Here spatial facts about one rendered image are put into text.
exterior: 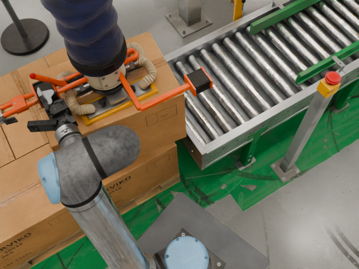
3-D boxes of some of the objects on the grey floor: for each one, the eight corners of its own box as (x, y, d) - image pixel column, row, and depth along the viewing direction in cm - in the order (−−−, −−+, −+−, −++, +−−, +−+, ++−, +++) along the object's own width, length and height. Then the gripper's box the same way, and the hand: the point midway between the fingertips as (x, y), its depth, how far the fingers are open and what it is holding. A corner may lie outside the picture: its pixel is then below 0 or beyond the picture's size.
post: (286, 162, 267) (331, 73, 179) (291, 169, 264) (341, 84, 176) (278, 167, 265) (320, 80, 177) (284, 174, 262) (330, 90, 174)
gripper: (82, 132, 153) (60, 94, 162) (72, 115, 142) (51, 76, 151) (61, 142, 151) (41, 103, 160) (51, 126, 140) (30, 85, 149)
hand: (40, 95), depth 154 cm, fingers closed on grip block, 6 cm apart
